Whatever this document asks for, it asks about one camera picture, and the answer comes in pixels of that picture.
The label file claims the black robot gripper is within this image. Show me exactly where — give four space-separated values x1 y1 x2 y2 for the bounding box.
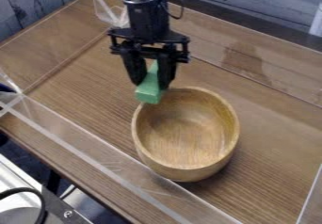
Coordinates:
108 0 189 89

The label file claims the green rectangular block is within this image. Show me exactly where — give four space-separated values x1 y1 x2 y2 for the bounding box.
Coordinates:
135 61 161 104

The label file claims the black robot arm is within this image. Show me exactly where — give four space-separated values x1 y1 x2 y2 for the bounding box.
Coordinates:
108 0 189 89

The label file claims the brown wooden bowl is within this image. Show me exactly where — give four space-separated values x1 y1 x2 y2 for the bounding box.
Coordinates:
131 87 240 183

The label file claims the black table leg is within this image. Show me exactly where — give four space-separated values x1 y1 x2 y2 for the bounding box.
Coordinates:
46 170 61 194

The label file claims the clear acrylic tray wall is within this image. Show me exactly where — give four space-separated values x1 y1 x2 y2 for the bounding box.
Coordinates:
0 0 322 224

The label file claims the metal table bracket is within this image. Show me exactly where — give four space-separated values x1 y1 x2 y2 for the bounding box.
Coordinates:
41 187 93 224

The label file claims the black cable loop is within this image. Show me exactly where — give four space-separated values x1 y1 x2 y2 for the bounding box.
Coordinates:
0 187 48 224

